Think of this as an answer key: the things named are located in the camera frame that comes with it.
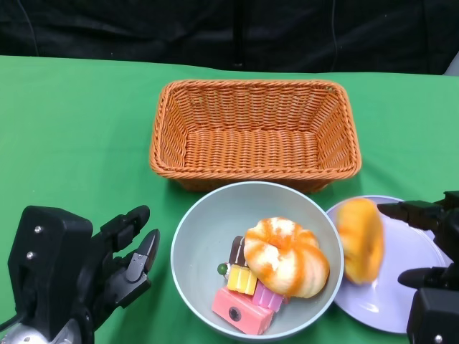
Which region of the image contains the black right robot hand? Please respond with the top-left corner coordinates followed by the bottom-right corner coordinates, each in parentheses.
top-left (377, 191), bottom-right (459, 298)

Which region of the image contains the chocolate striped toy cake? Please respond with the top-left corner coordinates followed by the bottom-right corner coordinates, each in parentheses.
top-left (229, 235), bottom-right (249, 269)

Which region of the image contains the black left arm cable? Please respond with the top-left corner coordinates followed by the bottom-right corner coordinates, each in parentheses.
top-left (0, 313), bottom-right (28, 330)

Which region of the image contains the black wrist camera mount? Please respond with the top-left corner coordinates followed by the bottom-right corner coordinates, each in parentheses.
top-left (7, 205), bottom-right (95, 333)
top-left (407, 286), bottom-right (459, 344)

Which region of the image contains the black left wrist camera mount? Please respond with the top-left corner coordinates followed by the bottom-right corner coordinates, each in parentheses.
top-left (7, 205), bottom-right (95, 333)

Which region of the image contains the round orange-white bread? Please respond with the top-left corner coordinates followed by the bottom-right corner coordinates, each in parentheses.
top-left (243, 216), bottom-right (330, 299)

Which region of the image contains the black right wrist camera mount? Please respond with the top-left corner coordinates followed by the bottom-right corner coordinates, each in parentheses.
top-left (407, 286), bottom-right (459, 344)

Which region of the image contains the black backdrop curtain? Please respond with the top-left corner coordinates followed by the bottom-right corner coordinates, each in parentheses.
top-left (0, 0), bottom-right (459, 77)

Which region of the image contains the lavender round plate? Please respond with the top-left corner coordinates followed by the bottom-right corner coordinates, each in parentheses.
top-left (324, 195), bottom-right (453, 334)

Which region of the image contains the pink roll toy cake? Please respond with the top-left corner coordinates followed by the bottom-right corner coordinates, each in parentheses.
top-left (252, 281), bottom-right (284, 312)

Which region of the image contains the orange wicker basket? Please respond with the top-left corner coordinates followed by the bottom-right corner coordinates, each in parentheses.
top-left (148, 78), bottom-right (361, 194)

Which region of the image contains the pale grey-green bowl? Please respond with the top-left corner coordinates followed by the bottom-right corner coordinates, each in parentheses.
top-left (170, 181), bottom-right (345, 341)

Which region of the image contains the yellow toy cake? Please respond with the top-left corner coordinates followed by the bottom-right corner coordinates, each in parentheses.
top-left (217, 263), bottom-right (258, 295)

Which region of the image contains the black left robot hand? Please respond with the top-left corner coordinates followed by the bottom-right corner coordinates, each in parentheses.
top-left (77, 205), bottom-right (161, 323)

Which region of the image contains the white panel corner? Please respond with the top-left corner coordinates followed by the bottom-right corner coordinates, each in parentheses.
top-left (443, 53), bottom-right (459, 77)

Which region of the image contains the long orange bread loaf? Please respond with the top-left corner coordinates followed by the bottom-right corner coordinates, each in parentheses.
top-left (336, 198), bottom-right (385, 286)

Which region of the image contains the green tablecloth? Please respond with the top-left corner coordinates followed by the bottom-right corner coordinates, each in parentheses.
top-left (0, 55), bottom-right (459, 344)

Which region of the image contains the pink block toy cake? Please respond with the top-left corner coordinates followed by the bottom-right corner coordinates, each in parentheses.
top-left (211, 287), bottom-right (275, 336)

